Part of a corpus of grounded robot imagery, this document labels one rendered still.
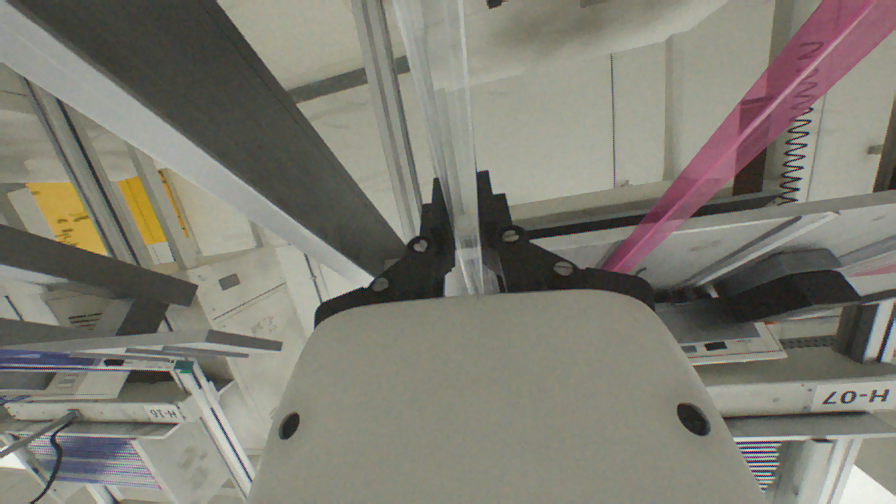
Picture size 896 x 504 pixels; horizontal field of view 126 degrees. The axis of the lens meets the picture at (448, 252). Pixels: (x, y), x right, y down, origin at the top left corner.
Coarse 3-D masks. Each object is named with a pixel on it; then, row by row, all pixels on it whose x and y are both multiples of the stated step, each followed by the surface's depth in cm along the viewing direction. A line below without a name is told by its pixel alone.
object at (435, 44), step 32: (416, 0) 5; (448, 0) 5; (416, 32) 5; (448, 32) 5; (416, 64) 6; (448, 64) 6; (448, 96) 6; (448, 128) 7; (448, 160) 8; (448, 192) 9; (480, 256) 15; (480, 288) 20
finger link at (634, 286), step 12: (588, 276) 8; (600, 276) 8; (612, 276) 8; (624, 276) 8; (636, 276) 8; (552, 288) 8; (576, 288) 8; (588, 288) 8; (600, 288) 8; (612, 288) 8; (624, 288) 8; (636, 288) 8; (648, 288) 8; (648, 300) 7
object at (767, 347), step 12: (756, 324) 36; (768, 336) 35; (696, 348) 36; (732, 348) 35; (744, 348) 35; (756, 348) 34; (768, 348) 34; (780, 348) 34; (696, 360) 35; (708, 360) 35; (720, 360) 35; (732, 360) 34; (744, 360) 34
